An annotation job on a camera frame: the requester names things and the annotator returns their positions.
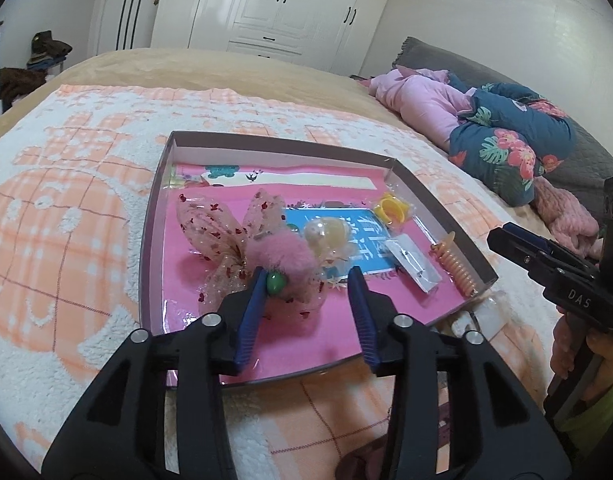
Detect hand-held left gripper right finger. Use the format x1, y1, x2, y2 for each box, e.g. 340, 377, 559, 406
347, 265, 572, 480

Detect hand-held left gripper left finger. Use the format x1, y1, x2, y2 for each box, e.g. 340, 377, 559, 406
40, 266, 274, 480

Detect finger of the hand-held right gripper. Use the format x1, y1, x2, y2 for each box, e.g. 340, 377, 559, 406
487, 227, 590, 287
503, 223, 606, 274

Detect orange spiral hair tie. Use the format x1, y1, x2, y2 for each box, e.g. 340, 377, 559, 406
431, 231, 480, 298

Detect pink pompom hair tie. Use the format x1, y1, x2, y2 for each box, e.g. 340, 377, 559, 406
246, 232, 320, 306

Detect small clear jewelry packet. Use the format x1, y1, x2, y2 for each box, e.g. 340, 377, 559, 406
387, 232, 445, 293

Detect clear ball hair tie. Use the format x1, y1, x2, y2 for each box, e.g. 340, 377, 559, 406
304, 215, 352, 266

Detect sheer beige bow hair clip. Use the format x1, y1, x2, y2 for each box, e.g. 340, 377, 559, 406
176, 187, 327, 333

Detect yellow ring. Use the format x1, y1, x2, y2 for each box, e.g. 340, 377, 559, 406
374, 194, 412, 226

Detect brown cardboard box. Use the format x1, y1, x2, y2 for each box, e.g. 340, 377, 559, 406
138, 130, 498, 390

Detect person's right forearm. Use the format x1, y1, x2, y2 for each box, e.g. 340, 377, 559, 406
561, 360, 613, 433

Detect person's right hand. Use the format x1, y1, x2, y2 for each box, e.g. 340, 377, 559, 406
551, 316, 613, 378

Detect pink knitted blanket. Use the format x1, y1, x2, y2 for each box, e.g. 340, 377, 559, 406
534, 180, 607, 261

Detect clear plastic bag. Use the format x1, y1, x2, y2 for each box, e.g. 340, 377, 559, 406
451, 294, 507, 338

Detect pink and floral bedding pile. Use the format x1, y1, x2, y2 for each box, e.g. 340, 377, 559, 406
391, 36, 613, 221

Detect pink quilt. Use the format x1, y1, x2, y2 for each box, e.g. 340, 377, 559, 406
369, 67, 475, 153

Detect orange plaid fleece blanket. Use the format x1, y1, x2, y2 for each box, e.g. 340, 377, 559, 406
0, 82, 552, 480

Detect white wardrobe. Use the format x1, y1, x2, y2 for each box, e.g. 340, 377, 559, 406
151, 0, 400, 78

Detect dark clothes pile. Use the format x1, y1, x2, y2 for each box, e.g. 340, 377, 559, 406
0, 67, 47, 106

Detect white door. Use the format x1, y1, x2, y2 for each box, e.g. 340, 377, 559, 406
89, 0, 160, 56

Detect brown folded clothes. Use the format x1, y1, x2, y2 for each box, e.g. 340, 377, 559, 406
29, 31, 72, 66

